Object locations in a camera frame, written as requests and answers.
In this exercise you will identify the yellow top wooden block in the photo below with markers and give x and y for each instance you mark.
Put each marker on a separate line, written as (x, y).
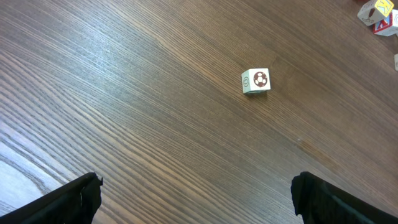
(374, 11)

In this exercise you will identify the soccer ball wooden block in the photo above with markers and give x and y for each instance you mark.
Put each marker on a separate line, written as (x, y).
(256, 80)

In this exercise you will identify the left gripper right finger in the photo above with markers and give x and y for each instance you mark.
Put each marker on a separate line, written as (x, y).
(319, 202)

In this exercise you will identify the plain wooden block centre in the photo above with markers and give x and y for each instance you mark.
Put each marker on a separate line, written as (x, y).
(396, 62)

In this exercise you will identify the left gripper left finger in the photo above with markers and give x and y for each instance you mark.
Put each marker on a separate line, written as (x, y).
(74, 203)

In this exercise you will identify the wooden block red edge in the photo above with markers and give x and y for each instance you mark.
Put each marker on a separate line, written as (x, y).
(387, 26)

